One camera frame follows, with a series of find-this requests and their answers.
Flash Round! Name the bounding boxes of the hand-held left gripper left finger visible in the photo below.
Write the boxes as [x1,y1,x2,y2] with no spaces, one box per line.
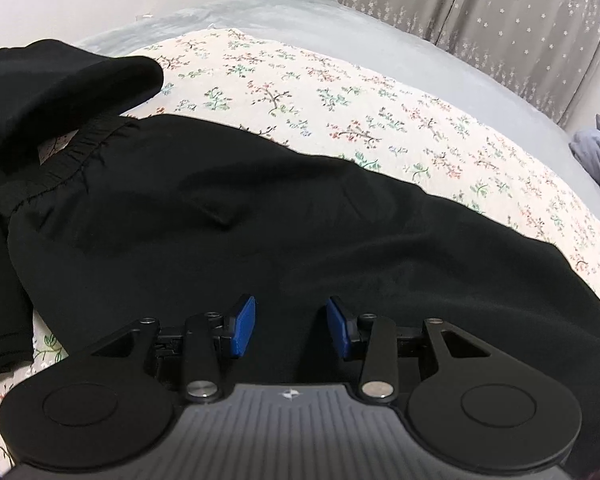
[87,295,257,404]

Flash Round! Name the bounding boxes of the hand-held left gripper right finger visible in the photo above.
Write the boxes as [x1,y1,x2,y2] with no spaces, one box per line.
[326,295,486,405]

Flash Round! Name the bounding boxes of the black pants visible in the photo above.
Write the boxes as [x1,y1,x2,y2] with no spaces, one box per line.
[0,112,600,392]

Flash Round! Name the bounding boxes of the floral printed blanket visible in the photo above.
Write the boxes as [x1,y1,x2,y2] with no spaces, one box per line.
[0,27,600,467]

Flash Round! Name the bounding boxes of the black folded garment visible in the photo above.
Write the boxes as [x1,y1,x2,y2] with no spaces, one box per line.
[0,38,166,162]

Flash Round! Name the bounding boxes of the grey bedsheet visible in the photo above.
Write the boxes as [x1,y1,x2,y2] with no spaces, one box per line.
[72,0,600,227]

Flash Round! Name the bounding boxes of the blue-grey crumpled cloth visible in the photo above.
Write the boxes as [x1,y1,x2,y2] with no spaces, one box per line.
[568,114,600,187]

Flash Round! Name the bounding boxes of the grey flower-print curtain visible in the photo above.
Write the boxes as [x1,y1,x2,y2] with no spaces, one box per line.
[320,0,600,129]

